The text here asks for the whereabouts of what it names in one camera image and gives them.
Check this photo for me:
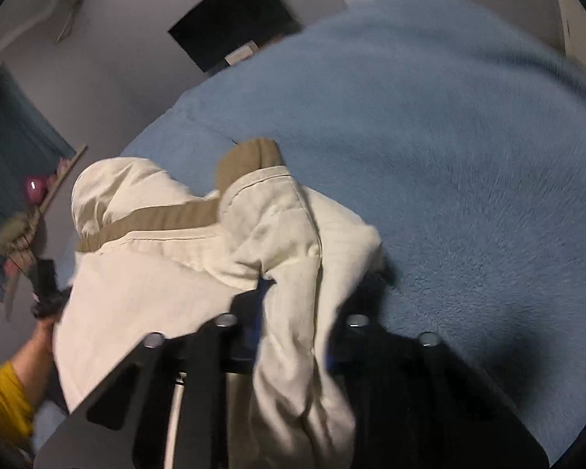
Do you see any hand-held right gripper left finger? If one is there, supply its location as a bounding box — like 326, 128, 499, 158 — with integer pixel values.
33, 293, 265, 469

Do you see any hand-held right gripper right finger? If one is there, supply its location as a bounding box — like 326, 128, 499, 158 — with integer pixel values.
322, 271, 550, 469

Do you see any cream hooded puffer jacket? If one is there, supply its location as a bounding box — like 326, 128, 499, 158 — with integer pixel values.
53, 138, 386, 469

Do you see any person's left forearm yellow sleeve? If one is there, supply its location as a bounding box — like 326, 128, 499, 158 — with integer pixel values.
0, 339, 55, 445

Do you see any person's left hand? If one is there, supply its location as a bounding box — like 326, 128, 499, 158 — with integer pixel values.
33, 317, 62, 358

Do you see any green plush toy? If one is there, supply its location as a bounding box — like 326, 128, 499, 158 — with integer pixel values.
0, 208, 47, 277

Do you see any pink round object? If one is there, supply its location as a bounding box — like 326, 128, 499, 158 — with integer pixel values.
23, 176, 48, 206

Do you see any wooden window sill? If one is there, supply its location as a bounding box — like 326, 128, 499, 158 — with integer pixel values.
2, 144, 89, 323

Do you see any blue curtain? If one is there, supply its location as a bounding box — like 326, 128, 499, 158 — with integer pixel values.
0, 66, 77, 304

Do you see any blue fleece blanket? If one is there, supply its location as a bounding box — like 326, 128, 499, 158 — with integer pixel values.
32, 0, 586, 467

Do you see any small cardboard box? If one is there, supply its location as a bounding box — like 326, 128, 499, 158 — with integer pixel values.
223, 40, 261, 67

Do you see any black monitor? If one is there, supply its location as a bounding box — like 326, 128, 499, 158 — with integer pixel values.
168, 0, 302, 75

